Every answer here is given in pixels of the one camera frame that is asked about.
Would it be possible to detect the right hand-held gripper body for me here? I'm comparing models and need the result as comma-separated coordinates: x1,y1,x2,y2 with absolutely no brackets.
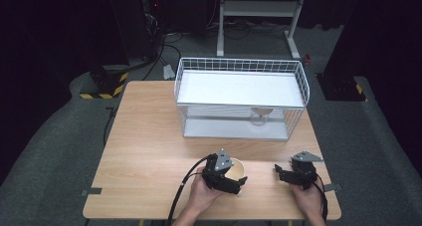
288,150,324,191

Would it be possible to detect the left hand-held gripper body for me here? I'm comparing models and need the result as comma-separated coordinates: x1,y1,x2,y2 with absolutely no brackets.
201,147,242,195

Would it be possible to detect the cream ceramic mug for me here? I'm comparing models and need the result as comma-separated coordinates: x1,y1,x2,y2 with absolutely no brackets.
224,157,247,198

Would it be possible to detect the glass jar with white lid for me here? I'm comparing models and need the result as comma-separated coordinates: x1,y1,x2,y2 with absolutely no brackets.
250,107,275,127

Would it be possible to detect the white wire shelf rack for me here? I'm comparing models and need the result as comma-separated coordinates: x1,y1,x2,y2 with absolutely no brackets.
173,57,312,141

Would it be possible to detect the person's left hand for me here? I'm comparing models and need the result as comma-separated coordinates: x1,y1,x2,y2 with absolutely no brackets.
186,165,227,218

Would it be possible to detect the person's right hand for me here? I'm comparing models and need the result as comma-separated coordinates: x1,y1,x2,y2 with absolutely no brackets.
291,181,323,218

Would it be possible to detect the black yellow striped base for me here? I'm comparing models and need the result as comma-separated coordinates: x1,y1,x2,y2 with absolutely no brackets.
316,73,368,103
79,65,129,100

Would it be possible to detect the white metal stand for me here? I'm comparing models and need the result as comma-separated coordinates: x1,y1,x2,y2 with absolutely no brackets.
216,0,309,60

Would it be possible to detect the black equipment tower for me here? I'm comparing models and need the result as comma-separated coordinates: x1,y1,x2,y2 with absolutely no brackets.
138,0,164,62

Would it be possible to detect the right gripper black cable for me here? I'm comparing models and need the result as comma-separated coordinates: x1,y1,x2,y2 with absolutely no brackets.
312,174,330,222

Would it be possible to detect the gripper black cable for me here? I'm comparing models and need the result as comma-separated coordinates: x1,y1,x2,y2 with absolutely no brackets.
312,174,330,222
164,153,216,226

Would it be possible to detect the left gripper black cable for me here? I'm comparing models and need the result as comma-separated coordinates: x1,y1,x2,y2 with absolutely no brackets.
164,153,216,226

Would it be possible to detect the thin black cable beside table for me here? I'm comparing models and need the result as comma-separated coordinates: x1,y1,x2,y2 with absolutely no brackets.
103,107,118,147

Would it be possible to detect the black floor cable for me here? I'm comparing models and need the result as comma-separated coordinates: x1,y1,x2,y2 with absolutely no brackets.
141,33,183,82

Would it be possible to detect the bundle of floor cables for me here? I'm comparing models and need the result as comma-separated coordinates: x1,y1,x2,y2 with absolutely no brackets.
165,19,291,41

